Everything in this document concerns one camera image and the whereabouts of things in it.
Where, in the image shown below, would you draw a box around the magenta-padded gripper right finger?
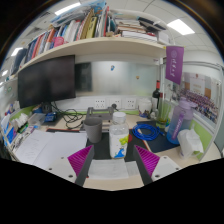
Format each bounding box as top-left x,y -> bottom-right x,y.
132,144 -> 183,186

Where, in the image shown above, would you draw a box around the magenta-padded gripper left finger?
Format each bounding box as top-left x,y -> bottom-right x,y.
45,144 -> 96,188

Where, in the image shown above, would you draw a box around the clear plastic water bottle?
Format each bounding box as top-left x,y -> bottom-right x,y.
109,111 -> 130,160

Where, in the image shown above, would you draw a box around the large purple-blue water bottle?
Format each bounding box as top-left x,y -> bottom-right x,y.
166,96 -> 198,145

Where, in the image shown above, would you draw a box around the navy mouse pad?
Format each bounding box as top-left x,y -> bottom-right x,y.
143,119 -> 181,154

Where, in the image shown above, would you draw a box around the black desk mat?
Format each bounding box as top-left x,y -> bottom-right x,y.
85,128 -> 149,163

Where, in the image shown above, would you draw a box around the open white paper notebook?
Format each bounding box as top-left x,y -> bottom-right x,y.
14,129 -> 88,171

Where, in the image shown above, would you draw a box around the white paper sheet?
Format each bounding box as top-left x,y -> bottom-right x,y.
88,159 -> 141,180

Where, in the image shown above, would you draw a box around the grey ribbed cup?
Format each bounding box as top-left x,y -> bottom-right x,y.
83,116 -> 104,144

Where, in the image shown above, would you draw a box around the tall green glass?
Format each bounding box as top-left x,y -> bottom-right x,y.
155,99 -> 173,129

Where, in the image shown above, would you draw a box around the small blue device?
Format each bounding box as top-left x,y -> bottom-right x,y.
43,112 -> 58,123

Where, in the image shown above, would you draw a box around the white lidded jar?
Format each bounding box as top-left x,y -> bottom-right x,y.
137,98 -> 154,116

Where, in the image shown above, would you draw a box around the dark wine bottle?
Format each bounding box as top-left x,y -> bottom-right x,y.
151,79 -> 162,111

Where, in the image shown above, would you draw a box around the black computer monitor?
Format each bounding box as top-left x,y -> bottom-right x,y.
17,54 -> 77,109

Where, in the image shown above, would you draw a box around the purple hanging banner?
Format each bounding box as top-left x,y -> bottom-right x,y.
165,45 -> 185,86

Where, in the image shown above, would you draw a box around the rectangular ceiling light panel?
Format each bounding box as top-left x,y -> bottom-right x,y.
166,18 -> 196,36

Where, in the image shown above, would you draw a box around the coiled blue cable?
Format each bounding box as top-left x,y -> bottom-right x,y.
131,123 -> 165,142

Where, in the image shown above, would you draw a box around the tangled black cables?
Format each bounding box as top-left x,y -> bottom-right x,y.
49,101 -> 88,130

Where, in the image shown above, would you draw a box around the white wall power outlet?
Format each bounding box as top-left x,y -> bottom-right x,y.
125,98 -> 137,110
110,98 -> 123,109
93,98 -> 106,109

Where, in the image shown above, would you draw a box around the group photo wall poster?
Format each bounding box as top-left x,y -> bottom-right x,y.
181,71 -> 223,134

